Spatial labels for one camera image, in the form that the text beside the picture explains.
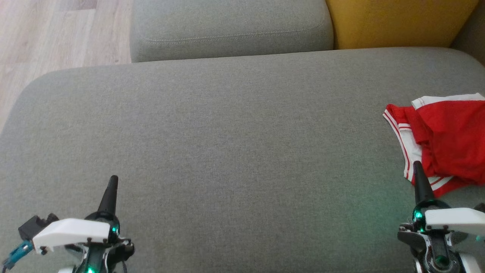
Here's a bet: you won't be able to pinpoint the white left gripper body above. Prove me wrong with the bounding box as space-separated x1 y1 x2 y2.
32 212 135 273

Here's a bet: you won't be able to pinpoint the yellow sofa back cushion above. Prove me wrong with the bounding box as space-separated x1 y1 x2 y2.
325 0 480 50

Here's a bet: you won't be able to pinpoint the grey sofa side cushion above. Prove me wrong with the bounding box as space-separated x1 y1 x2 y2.
451 0 485 67

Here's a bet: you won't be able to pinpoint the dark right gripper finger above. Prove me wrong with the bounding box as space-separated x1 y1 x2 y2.
413 161 435 203

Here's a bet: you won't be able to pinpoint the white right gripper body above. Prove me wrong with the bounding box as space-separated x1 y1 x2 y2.
397 200 485 253

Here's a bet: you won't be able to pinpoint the grey sofa seat cushion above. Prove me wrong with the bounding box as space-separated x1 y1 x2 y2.
130 0 335 63

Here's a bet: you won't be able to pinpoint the teal cable connector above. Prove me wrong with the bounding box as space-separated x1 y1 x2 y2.
3 240 34 268

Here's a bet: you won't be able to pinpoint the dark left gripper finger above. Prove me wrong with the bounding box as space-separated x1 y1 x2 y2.
98 175 118 215

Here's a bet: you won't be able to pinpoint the grey sofa seat cushions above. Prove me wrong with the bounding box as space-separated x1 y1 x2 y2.
0 46 485 273

